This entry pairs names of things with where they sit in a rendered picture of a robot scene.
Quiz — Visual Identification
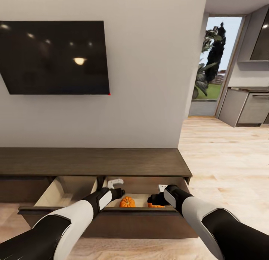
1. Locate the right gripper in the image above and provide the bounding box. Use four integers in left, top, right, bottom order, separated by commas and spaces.
147, 193, 171, 206

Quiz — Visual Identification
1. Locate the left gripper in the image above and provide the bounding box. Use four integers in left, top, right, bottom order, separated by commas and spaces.
111, 188, 125, 202

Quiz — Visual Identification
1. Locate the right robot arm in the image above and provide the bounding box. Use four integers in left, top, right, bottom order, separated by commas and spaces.
147, 184, 269, 260

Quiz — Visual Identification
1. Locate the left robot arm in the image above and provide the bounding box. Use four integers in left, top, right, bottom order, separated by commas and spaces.
0, 179, 125, 260

